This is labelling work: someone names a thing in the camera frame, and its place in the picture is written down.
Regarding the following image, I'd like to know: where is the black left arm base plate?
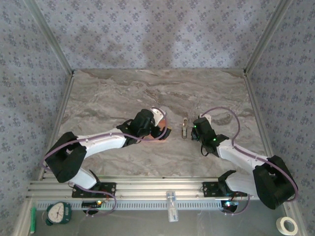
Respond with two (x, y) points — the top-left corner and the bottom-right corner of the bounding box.
(71, 182), (117, 199)

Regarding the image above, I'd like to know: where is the green marker pen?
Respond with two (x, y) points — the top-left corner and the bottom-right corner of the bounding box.
(30, 206), (37, 234)

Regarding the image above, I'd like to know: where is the grey slotted cable duct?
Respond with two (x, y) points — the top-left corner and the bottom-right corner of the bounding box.
(35, 200), (223, 211)

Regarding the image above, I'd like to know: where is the clear plastic bracket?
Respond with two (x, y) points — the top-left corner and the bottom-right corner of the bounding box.
(166, 190), (179, 223)

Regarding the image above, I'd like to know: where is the pink plastic tray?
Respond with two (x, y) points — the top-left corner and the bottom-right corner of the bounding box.
(144, 119), (171, 144)

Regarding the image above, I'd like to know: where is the green round clock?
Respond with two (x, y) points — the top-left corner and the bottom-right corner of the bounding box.
(45, 201), (72, 226)

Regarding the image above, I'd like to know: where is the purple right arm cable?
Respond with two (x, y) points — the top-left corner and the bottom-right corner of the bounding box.
(200, 107), (299, 217)

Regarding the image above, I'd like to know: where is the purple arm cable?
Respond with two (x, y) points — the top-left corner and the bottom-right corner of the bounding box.
(200, 107), (299, 217)
(40, 107), (169, 218)

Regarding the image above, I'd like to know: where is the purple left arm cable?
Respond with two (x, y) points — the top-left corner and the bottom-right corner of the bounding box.
(40, 107), (169, 218)

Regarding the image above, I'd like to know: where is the aluminium mounting rail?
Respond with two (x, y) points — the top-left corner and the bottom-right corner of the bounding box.
(26, 175), (295, 199)

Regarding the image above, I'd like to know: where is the brown mini stapler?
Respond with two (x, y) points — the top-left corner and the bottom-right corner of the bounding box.
(181, 117), (189, 140)

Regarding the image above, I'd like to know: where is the aluminium table side rail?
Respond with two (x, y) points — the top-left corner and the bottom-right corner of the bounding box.
(243, 72), (281, 179)
(36, 72), (76, 180)

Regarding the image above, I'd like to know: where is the aluminium frame post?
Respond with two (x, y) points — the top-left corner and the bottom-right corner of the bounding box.
(23, 0), (76, 77)
(242, 0), (295, 77)

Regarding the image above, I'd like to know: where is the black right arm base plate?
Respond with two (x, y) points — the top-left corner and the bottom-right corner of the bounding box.
(202, 181), (248, 197)

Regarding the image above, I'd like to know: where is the white tape roll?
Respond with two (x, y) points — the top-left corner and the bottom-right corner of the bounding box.
(275, 216), (299, 236)

